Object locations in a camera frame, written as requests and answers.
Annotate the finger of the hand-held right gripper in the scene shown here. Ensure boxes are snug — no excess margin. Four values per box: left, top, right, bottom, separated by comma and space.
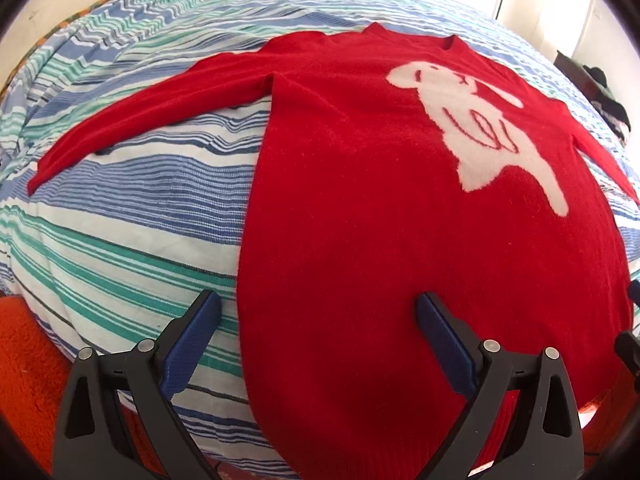
616, 279, 640, 377

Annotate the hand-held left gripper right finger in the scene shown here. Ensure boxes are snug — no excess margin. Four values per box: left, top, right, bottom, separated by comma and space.
415, 291, 587, 480

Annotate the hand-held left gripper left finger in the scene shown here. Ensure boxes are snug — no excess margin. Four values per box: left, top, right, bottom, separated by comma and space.
52, 289, 223, 480

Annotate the red sweater with white dog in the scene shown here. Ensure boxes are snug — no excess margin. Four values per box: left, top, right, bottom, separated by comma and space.
27, 24, 640, 480

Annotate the pile of dark clothes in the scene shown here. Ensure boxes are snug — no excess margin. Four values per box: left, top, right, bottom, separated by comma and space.
554, 50, 634, 145

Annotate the blue green striped bed sheet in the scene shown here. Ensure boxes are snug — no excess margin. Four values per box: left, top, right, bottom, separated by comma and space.
0, 0, 640, 477

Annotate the orange fuzzy rug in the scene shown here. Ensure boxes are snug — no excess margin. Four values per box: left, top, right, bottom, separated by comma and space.
0, 296, 623, 480

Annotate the orange patterned mattress cover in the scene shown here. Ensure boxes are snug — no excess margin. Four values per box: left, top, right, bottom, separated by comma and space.
0, 0, 147, 97

